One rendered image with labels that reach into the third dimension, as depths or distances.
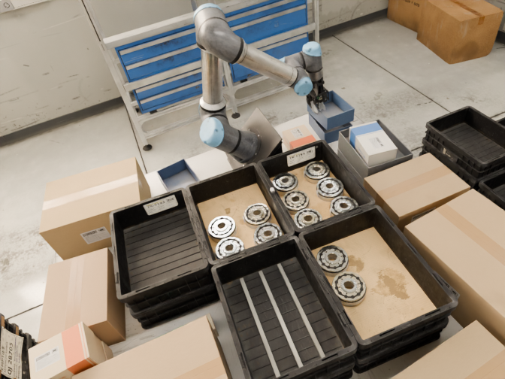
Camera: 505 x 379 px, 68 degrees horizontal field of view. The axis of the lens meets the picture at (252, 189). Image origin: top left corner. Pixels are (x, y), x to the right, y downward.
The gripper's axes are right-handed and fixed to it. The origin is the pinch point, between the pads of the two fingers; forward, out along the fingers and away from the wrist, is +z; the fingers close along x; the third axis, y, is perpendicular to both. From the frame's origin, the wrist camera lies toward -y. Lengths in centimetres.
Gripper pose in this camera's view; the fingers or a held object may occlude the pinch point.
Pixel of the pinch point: (316, 110)
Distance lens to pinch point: 189.9
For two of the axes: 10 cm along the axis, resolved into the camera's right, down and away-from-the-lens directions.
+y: 3.6, 6.3, -6.8
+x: 9.1, -4.1, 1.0
